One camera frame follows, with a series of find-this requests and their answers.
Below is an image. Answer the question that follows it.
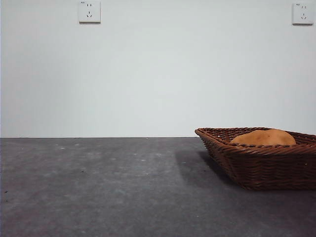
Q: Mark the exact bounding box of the brown potato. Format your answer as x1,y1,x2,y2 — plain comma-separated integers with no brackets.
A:
229,128,297,146

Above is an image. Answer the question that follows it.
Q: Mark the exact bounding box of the white wall socket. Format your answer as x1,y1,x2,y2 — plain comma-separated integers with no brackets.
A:
292,2,314,25
79,0,101,24

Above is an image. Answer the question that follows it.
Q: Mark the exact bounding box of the brown woven wicker basket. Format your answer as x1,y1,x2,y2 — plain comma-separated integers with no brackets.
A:
194,127,316,192

